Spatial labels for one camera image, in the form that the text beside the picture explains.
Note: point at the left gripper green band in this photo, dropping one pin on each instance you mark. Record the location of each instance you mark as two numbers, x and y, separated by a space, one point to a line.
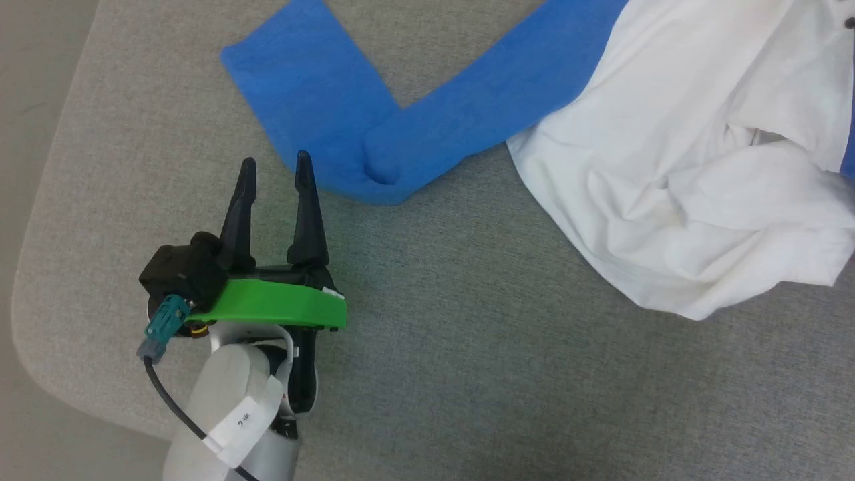
280 304

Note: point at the blue and white t-shirt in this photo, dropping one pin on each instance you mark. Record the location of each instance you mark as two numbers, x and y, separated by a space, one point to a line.
668 167

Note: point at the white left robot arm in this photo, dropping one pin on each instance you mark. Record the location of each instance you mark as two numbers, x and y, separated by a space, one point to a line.
227 407

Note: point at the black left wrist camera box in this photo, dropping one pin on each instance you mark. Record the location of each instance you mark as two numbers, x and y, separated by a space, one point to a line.
180 270

